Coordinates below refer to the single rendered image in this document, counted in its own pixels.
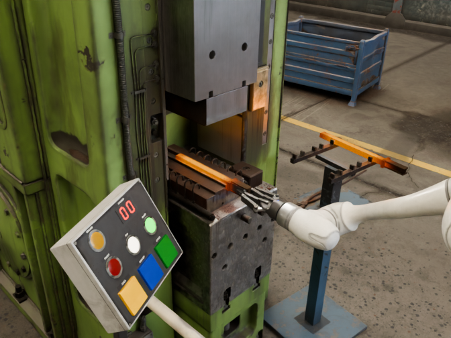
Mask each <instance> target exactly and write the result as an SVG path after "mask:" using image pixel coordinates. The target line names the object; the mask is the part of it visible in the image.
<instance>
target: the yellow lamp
mask: <svg viewBox="0 0 451 338"><path fill-rule="evenodd" d="M91 244H92V246H93V247H94V248H95V249H101V248H102V247H103V244H104V239H103V236H102V235H101V234H100V233H99V232H94V233H93V234H92V235H91Z"/></svg>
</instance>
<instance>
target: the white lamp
mask: <svg viewBox="0 0 451 338"><path fill-rule="evenodd" d="M128 247H129V249H130V251H131V252H133V253H136V252H137V251H138V250H139V247H140V245H139V242H138V240H137V239H136V238H135V237H131V238H129V240H128Z"/></svg>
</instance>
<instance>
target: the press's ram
mask: <svg viewBox="0 0 451 338"><path fill-rule="evenodd" d="M260 7H261V0H161V13H162V14H161V16H162V43H163V58H164V89H165V91H168V92H170V93H172V94H175V95H178V96H180V97H183V98H185V99H188V100H190V101H193V102H197V101H201V100H203V99H207V98H209V96H211V97H213V96H216V95H219V94H222V93H226V92H228V91H232V90H234V89H238V88H240V87H242V85H244V86H246V85H250V84H252V83H255V82H257V72H258V46H259V33H260Z"/></svg>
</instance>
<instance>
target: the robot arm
mask: <svg viewBox="0 0 451 338"><path fill-rule="evenodd" d="M231 190H233V191H234V192H236V193H237V194H239V195H240V196H241V201H242V202H243V203H244V204H246V205H247V206H248V207H250V208H251V209H252V210H253V211H254V213H255V214H257V213H258V211H262V212H263V213H267V214H268V216H269V217H270V218H271V219H274V220H275V221H276V222H277V224H278V225H280V226H281V227H283V228H285V229H286V230H287V231H290V232H291V233H292V234H293V235H294V236H295V237H296V238H297V239H299V240H301V241H302V242H304V243H306V244H307V245H310V246H311V247H314V248H316V249H320V250H324V251H329V250H331V249H333V248H334V247H335V246H336V245H337V243H338V242H339V239H340V236H341V235H343V234H345V233H349V232H351V231H355V230H356V229H357V228H358V225H359V224H360V223H363V222H365V221H370V220H375V219H402V218H409V217H422V216H435V215H443V219H442V236H443V238H444V242H445V244H446V246H447V248H448V249H449V250H450V251H451V178H449V179H446V180H444V181H441V182H439V183H437V184H435V185H433V186H431V187H429V188H426V189H423V190H421V191H419V192H416V193H413V194H410V195H407V196H402V197H399V198H395V199H389V200H386V201H380V202H376V203H370V204H365V205H353V204H352V203H350V202H342V203H332V204H330V205H327V206H324V207H322V208H320V209H319V210H311V209H310V210H305V209H302V208H301V207H298V206H297V205H295V204H293V203H291V202H285V201H283V200H282V199H280V198H279V194H275V193H272V192H269V191H267V190H264V189H262V188H259V187H257V186H256V187H255V188H251V189H250V193H248V192H246V189H244V188H242V187H240V186H238V185H236V184H234V183H232V185H231Z"/></svg>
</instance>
